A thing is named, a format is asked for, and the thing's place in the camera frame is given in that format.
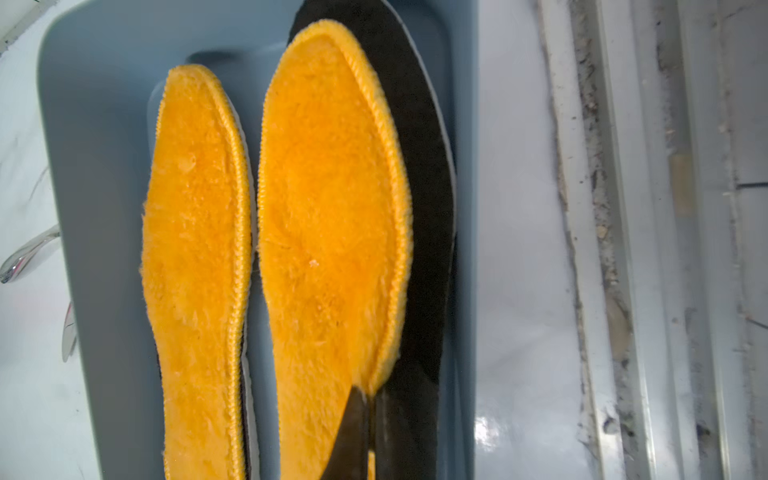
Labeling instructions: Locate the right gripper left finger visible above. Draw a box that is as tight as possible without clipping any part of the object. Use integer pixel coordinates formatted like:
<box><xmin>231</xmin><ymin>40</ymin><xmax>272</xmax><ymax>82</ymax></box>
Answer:
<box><xmin>320</xmin><ymin>386</ymin><xmax>369</xmax><ymax>480</ymax></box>

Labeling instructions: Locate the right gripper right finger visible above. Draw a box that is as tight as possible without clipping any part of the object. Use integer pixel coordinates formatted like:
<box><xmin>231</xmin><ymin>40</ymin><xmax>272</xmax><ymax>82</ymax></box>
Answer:
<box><xmin>374</xmin><ymin>362</ymin><xmax>439</xmax><ymax>480</ymax></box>

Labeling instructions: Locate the yellow insole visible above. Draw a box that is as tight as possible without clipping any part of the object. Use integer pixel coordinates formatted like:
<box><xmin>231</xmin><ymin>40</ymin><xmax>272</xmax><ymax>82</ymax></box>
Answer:
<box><xmin>257</xmin><ymin>19</ymin><xmax>413</xmax><ymax>479</ymax></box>
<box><xmin>139</xmin><ymin>64</ymin><xmax>253</xmax><ymax>480</ymax></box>

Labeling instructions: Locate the blue storage box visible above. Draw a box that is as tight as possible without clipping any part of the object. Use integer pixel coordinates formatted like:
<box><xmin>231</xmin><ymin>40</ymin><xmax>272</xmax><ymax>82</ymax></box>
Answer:
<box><xmin>37</xmin><ymin>1</ymin><xmax>478</xmax><ymax>479</ymax></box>

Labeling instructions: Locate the metal fork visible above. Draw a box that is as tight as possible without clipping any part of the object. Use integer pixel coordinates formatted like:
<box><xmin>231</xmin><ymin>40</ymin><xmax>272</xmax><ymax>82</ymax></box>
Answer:
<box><xmin>1</xmin><ymin>225</ymin><xmax>61</xmax><ymax>284</ymax></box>

